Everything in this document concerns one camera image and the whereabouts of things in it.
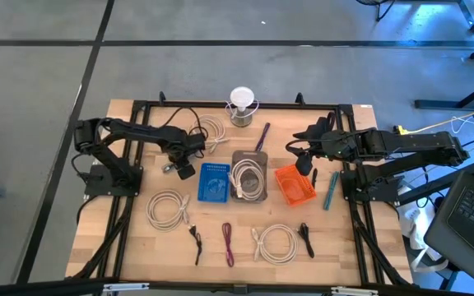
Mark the blue plastic basket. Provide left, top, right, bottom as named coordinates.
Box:
left=197, top=162, right=232, bottom=204

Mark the white dome table lamp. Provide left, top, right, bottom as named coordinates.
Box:
left=224, top=86, right=260, bottom=128

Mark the white bag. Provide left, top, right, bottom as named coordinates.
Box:
left=396, top=184, right=450, bottom=273

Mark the dark grey laptop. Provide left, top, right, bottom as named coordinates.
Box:
left=423, top=123, right=474, bottom=294

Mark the black desk foot bar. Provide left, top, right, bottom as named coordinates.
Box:
left=414, top=73, right=474, bottom=111

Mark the silver metal bracket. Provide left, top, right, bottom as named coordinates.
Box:
left=102, top=282, right=151, bottom=294
left=330, top=286, right=380, bottom=296

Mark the black aluminium table frame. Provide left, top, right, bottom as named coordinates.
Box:
left=66, top=90, right=413, bottom=289

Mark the black overhead mount beam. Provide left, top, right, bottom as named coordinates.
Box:
left=0, top=278, right=474, bottom=296

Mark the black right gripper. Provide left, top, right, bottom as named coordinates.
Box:
left=285, top=112, right=362, bottom=178

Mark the magenta braided cable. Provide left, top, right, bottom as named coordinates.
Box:
left=221, top=222, right=235, bottom=268

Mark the grey plastic tray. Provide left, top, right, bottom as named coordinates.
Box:
left=229, top=150, right=270, bottom=203

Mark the teal braided cable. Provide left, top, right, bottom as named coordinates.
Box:
left=323, top=170, right=341, bottom=211

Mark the orange extension cord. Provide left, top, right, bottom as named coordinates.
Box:
left=405, top=101, right=474, bottom=135

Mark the purple braided cable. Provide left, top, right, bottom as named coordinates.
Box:
left=254, top=122, right=272, bottom=152

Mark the orange plastic basket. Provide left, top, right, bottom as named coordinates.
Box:
left=273, top=163, right=318, bottom=207

